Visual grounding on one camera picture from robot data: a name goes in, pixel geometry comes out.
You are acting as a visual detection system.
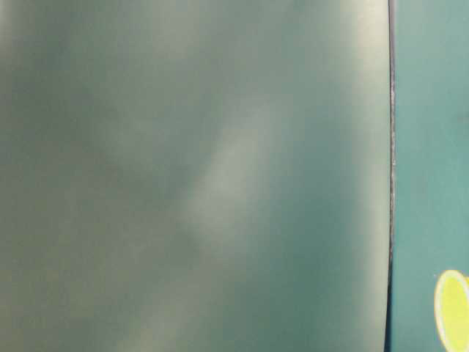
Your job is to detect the blurred grey-green foreground panel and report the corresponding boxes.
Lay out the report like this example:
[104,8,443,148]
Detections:
[1,1,390,351]

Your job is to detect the yellow orange plastic cup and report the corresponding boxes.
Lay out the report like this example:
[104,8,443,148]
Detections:
[434,270,468,352]

